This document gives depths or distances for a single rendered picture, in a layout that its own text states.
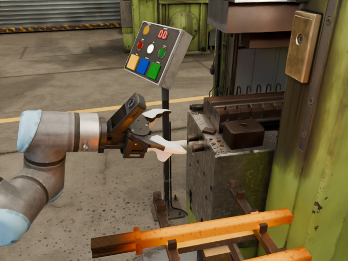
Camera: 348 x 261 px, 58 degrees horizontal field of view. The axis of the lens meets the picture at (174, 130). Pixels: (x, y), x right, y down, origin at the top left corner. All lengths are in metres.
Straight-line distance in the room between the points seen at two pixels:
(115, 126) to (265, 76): 0.89
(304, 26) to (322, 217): 0.51
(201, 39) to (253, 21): 5.00
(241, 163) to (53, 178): 0.61
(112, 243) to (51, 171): 0.21
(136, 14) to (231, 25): 4.85
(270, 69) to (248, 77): 0.10
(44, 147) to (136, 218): 1.49
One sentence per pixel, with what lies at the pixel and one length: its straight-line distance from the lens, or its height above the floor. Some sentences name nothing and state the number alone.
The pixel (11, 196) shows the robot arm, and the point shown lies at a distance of 0.69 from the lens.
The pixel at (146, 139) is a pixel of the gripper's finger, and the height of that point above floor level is 1.10.
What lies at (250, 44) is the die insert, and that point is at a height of 1.22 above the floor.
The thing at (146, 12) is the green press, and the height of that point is 0.75.
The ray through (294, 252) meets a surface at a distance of 0.72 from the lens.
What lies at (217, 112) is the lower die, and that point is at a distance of 1.16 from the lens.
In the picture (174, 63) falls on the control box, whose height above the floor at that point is 1.05.
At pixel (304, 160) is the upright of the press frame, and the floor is 0.97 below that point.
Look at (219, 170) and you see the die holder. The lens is 1.07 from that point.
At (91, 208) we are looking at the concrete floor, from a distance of 2.27.
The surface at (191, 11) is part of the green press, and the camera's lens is 5.94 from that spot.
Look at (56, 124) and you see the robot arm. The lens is 0.71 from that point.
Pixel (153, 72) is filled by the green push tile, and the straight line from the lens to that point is 1.56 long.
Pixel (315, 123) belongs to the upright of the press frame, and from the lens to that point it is 0.91.
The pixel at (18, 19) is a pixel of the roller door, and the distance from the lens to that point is 9.01.
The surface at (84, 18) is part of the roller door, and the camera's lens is 8.94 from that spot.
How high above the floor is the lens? 1.46
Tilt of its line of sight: 27 degrees down
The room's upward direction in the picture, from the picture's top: straight up
